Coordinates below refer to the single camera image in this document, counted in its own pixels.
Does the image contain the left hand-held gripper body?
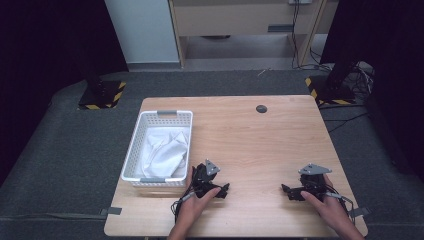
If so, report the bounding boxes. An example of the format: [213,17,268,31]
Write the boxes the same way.
[191,159,224,200]

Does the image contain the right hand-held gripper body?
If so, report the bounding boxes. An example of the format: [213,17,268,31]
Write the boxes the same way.
[297,162,333,203]

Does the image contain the white printed t-shirt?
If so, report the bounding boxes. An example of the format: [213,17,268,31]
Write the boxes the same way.
[141,128,191,179]

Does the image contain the white plastic basket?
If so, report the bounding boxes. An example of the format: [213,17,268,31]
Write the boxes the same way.
[120,109,194,188]

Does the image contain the person's right hand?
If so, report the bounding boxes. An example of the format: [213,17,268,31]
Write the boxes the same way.
[300,174,356,231]

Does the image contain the person's left hand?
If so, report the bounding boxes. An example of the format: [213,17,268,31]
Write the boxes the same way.
[174,166,222,230]

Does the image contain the grey tape piece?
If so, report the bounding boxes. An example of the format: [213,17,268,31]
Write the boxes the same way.
[99,206,123,217]
[350,207,372,218]

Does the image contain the black stand with striped base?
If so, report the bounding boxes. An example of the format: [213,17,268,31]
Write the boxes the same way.
[78,74,128,111]
[304,61,357,106]

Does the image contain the dark curtain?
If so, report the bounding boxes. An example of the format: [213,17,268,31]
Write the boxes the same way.
[319,0,424,183]

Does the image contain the white cabinet panel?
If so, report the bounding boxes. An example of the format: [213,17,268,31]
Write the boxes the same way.
[104,0,182,65]

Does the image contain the light wooden desk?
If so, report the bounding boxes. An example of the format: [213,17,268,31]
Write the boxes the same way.
[168,0,339,69]

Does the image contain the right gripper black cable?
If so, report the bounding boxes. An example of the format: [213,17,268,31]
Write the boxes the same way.
[324,191,356,221]

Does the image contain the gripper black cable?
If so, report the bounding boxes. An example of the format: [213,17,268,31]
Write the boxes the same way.
[324,191,356,221]
[170,191,196,224]

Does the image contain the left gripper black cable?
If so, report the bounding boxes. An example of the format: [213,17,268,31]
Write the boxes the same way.
[170,191,196,224]

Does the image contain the black floor cable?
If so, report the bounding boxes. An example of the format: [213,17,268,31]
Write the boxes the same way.
[318,103,371,133]

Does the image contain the tangled floor cable bundle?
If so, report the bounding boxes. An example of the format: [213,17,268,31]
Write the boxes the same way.
[346,60,376,101]

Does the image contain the black hanging cables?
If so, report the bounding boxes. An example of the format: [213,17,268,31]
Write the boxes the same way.
[291,2,333,72]

